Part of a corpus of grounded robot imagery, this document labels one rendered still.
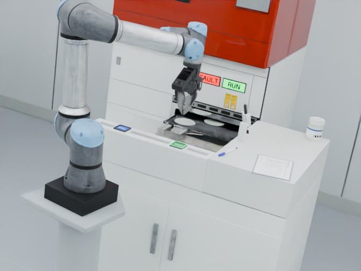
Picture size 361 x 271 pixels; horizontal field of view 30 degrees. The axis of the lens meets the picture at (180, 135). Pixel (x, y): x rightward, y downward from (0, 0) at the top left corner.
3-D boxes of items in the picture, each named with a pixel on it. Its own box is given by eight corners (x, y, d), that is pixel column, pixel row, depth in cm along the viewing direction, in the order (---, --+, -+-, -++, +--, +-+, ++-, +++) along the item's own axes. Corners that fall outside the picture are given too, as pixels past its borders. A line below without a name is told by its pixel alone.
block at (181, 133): (180, 133, 310) (180, 127, 309) (186, 135, 309) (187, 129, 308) (172, 137, 303) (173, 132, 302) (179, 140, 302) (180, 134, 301)
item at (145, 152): (95, 147, 295) (99, 117, 290) (211, 184, 276) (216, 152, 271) (84, 154, 287) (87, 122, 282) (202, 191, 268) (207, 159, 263)
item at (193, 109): (170, 119, 337) (172, 101, 334) (252, 142, 322) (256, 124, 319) (168, 120, 336) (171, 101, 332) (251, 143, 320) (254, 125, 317)
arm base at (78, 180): (89, 197, 235) (91, 172, 232) (55, 185, 241) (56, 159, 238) (113, 182, 248) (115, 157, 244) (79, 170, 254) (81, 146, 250)
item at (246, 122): (239, 137, 291) (245, 108, 287) (248, 139, 290) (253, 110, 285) (235, 141, 286) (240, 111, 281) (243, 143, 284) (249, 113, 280)
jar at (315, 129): (307, 134, 307) (311, 115, 304) (322, 138, 305) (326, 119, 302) (303, 138, 301) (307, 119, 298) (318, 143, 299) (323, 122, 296)
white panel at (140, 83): (108, 105, 352) (117, 29, 339) (254, 147, 324) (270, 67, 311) (105, 106, 350) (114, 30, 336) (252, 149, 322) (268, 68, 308)
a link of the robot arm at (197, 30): (182, 20, 257) (202, 21, 261) (179, 48, 261) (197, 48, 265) (193, 25, 251) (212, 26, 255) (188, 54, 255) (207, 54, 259)
